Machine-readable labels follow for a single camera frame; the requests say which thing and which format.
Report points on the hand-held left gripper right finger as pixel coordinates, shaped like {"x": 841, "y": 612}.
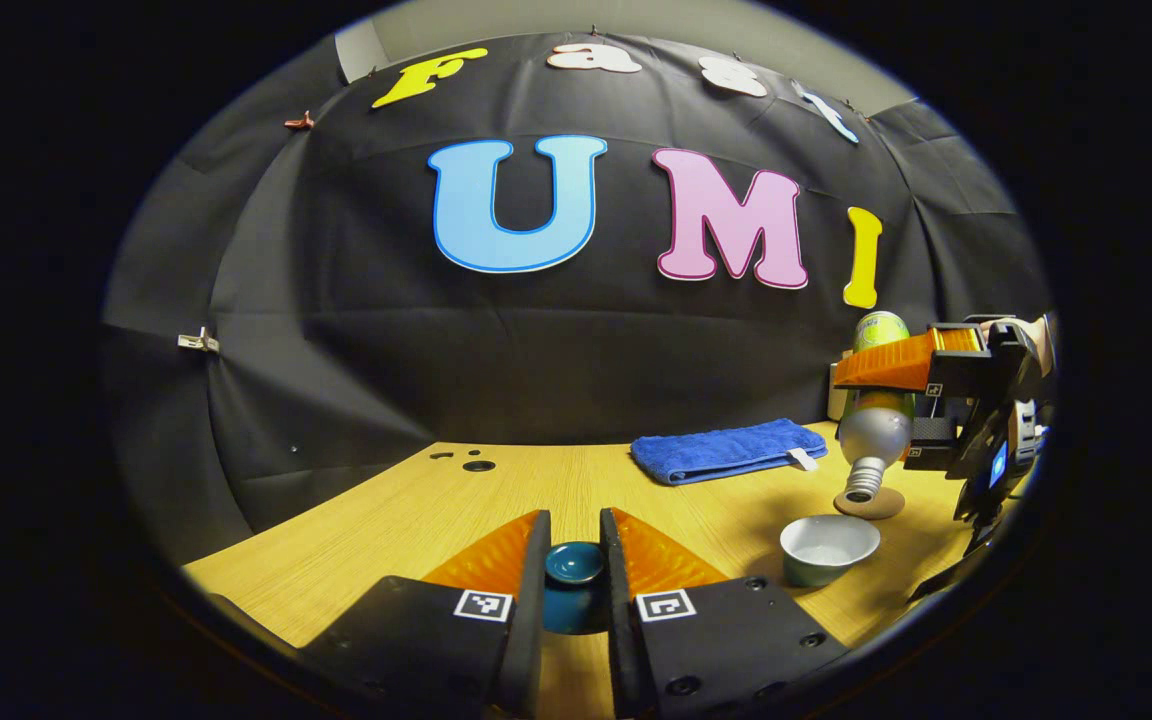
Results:
{"x": 618, "y": 610}

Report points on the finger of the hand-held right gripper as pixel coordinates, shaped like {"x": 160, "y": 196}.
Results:
{"x": 886, "y": 365}
{"x": 931, "y": 445}

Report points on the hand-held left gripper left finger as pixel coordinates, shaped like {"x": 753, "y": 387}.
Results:
{"x": 534, "y": 600}

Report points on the teal teacup lid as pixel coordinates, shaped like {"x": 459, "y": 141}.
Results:
{"x": 574, "y": 565}

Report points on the silver green water bottle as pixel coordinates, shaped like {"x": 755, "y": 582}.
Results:
{"x": 874, "y": 430}

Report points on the round brown coaster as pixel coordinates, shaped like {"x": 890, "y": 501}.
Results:
{"x": 881, "y": 505}

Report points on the teal teacup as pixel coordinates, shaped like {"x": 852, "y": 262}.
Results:
{"x": 826, "y": 545}

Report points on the white toaster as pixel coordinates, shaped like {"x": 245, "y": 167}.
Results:
{"x": 836, "y": 400}

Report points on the blue folded towel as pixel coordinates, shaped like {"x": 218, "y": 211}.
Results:
{"x": 726, "y": 450}

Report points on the black backdrop cloth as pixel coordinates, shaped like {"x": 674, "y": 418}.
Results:
{"x": 336, "y": 300}

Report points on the white clip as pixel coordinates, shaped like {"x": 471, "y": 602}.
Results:
{"x": 198, "y": 342}

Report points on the orange clip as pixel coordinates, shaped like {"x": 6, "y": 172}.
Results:
{"x": 299, "y": 122}

